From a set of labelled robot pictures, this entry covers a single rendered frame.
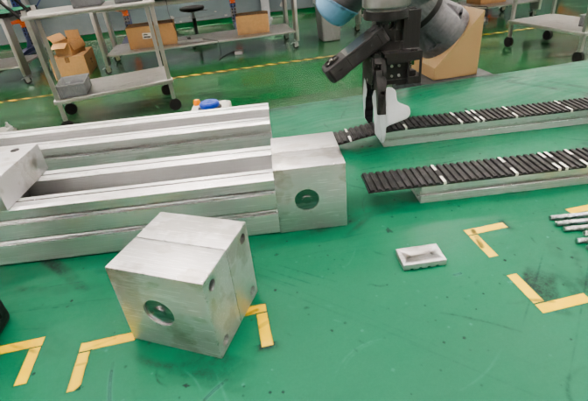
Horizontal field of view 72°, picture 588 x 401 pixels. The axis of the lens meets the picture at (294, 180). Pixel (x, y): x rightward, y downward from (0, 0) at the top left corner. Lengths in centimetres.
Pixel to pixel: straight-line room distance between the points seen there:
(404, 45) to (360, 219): 30
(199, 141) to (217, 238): 33
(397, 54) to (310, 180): 28
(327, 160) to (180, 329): 25
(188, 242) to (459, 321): 27
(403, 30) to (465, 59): 48
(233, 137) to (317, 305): 35
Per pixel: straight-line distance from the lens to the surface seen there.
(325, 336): 42
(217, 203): 52
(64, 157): 78
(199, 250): 39
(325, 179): 51
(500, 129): 83
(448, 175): 60
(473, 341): 43
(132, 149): 73
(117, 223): 56
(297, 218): 53
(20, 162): 63
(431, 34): 113
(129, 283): 40
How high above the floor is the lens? 111
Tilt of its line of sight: 30 degrees down
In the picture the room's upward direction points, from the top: 6 degrees counter-clockwise
